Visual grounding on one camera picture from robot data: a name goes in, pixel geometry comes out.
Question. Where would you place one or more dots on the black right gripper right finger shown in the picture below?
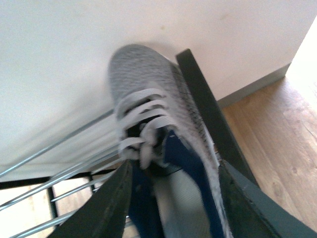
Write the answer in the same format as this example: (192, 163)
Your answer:
(251, 213)

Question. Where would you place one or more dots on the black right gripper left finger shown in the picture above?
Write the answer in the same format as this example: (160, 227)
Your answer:
(104, 214)

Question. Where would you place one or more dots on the grey knit sneaker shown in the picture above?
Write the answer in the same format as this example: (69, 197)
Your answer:
(175, 190)

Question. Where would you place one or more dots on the black metal shoe rack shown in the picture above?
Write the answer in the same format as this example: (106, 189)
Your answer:
(97, 168)

